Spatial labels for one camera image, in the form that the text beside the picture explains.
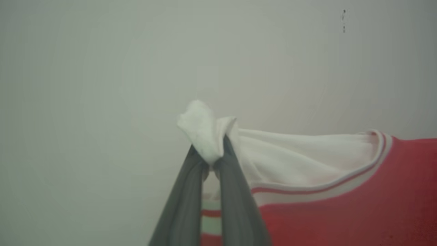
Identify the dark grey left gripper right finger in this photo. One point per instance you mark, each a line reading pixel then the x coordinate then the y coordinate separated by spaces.
pixel 239 205

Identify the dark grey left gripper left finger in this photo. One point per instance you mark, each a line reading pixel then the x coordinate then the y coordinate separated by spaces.
pixel 184 205

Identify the red basketball jersey white sleeves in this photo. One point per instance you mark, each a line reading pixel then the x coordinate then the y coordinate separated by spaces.
pixel 341 205

